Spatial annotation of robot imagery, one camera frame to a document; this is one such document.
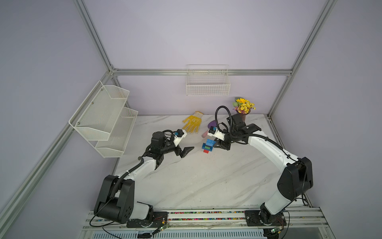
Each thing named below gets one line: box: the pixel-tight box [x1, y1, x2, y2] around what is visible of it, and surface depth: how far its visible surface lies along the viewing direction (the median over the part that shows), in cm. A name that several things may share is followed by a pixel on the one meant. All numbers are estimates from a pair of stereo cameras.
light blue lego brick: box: [205, 138, 217, 147], surface depth 84 cm
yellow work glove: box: [182, 111, 204, 134], surface depth 117 cm
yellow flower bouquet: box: [232, 96, 257, 115], surface depth 95 cm
